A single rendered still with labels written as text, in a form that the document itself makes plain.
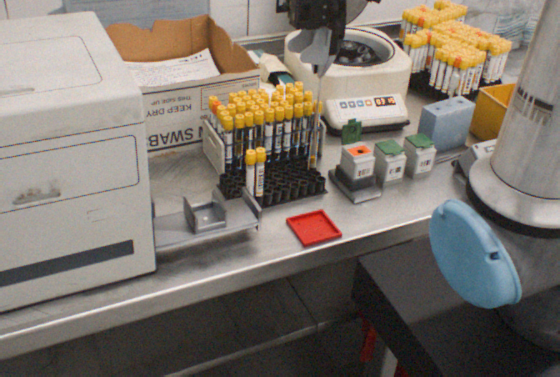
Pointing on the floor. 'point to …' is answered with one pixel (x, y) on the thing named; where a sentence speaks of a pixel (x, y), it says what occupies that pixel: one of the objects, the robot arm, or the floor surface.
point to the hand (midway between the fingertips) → (322, 67)
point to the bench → (233, 271)
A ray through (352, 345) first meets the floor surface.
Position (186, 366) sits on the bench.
